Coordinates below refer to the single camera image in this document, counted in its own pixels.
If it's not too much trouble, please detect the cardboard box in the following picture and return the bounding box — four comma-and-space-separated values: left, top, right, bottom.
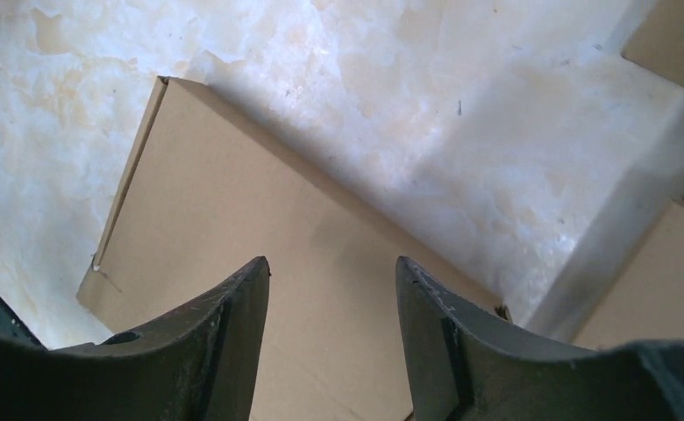
77, 77, 498, 420

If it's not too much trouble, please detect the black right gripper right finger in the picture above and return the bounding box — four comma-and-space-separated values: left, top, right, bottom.
395, 257, 684, 420

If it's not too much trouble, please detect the cardboard sheet pile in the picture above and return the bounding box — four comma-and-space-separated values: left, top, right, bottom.
574, 1, 684, 349

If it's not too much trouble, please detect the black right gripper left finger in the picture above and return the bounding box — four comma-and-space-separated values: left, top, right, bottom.
0, 257, 270, 420

